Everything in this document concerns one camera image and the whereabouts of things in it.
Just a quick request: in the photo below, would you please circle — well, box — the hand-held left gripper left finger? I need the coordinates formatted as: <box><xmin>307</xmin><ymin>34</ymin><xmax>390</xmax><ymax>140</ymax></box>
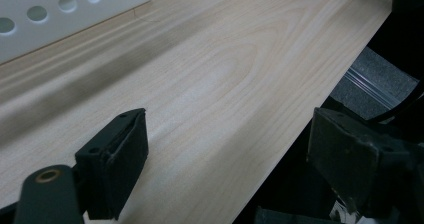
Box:
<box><xmin>74</xmin><ymin>107</ymin><xmax>150</xmax><ymax>221</ymax></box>

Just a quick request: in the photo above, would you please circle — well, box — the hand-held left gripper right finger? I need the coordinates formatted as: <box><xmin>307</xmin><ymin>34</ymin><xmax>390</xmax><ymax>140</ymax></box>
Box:
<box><xmin>305</xmin><ymin>106</ymin><xmax>424</xmax><ymax>219</ymax></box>

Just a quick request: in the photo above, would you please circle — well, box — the white perforated plastic basket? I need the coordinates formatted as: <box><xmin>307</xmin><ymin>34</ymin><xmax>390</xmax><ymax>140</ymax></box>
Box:
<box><xmin>0</xmin><ymin>0</ymin><xmax>155</xmax><ymax>66</ymax></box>

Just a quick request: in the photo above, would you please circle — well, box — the metal floor rail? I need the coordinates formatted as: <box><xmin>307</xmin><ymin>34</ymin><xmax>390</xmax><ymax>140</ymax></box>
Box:
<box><xmin>341</xmin><ymin>65</ymin><xmax>403</xmax><ymax>113</ymax></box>

